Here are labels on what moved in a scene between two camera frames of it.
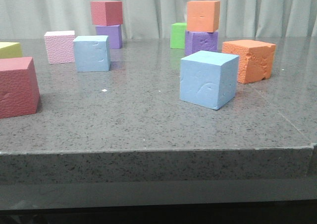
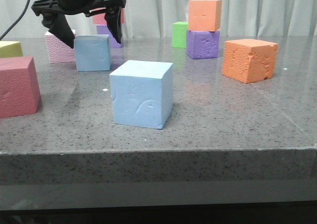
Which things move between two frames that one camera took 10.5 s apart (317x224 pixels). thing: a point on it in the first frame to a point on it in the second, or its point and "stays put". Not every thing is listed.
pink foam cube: x=60 y=46 stays put
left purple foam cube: x=114 y=32 stays put
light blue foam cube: x=209 y=79 to x=142 y=93
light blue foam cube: x=92 y=53 stays put
